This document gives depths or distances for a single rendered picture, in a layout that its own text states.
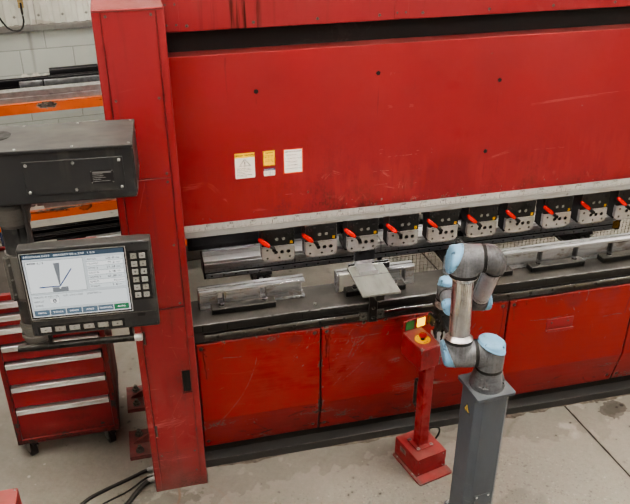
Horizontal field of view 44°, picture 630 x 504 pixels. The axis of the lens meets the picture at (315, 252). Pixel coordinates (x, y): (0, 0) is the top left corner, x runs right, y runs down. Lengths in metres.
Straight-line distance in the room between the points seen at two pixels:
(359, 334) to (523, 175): 1.09
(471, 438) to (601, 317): 1.20
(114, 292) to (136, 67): 0.81
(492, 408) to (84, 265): 1.76
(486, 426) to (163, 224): 1.60
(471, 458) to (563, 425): 1.05
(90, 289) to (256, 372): 1.18
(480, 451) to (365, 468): 0.76
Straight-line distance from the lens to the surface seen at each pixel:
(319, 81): 3.29
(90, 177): 2.69
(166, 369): 3.56
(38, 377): 4.03
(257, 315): 3.61
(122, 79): 2.97
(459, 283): 3.13
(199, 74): 3.19
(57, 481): 4.23
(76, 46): 7.52
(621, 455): 4.45
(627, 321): 4.49
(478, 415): 3.43
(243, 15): 3.14
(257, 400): 3.89
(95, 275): 2.84
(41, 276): 2.86
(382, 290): 3.56
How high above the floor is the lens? 2.88
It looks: 29 degrees down
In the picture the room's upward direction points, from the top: straight up
